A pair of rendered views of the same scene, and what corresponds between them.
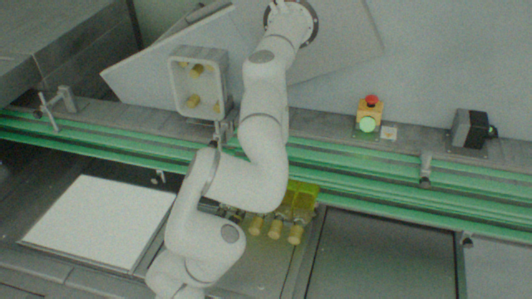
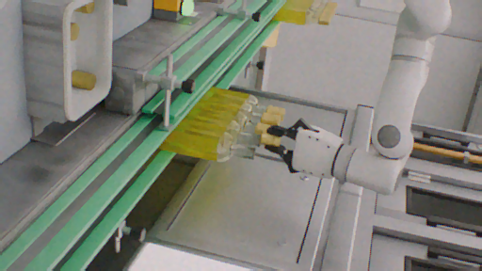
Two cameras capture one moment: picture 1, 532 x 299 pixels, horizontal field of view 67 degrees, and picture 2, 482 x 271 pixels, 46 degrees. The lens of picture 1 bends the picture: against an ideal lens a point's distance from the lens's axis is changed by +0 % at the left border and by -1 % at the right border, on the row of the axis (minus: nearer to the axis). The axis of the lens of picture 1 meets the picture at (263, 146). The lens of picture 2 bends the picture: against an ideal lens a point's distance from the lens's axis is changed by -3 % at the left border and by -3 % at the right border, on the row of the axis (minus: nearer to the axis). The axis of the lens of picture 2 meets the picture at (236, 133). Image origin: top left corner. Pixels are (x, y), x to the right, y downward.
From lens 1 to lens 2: 160 cm
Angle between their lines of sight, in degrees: 78
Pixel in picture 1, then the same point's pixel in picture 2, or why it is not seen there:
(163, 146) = (106, 178)
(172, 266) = (417, 81)
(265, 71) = not seen: outside the picture
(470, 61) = not seen: outside the picture
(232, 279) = (299, 196)
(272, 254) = (262, 168)
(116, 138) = (56, 233)
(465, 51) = not seen: outside the picture
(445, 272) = (265, 100)
